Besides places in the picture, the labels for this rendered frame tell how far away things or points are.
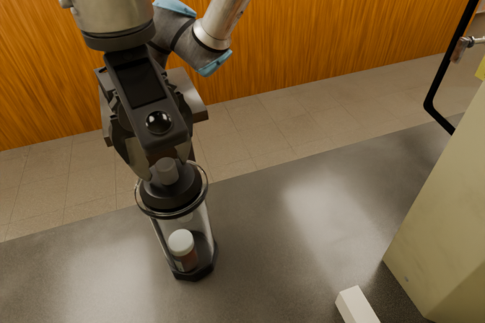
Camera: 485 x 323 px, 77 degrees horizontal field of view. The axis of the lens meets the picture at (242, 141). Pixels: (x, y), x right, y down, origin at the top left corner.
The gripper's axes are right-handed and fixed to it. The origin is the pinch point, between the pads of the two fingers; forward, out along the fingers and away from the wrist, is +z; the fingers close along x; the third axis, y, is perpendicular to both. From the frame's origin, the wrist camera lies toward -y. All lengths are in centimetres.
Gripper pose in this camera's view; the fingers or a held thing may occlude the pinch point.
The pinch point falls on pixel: (166, 169)
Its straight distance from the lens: 44.4
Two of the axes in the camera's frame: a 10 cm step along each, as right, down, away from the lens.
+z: 0.4, 7.4, 6.7
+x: -8.3, 3.9, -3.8
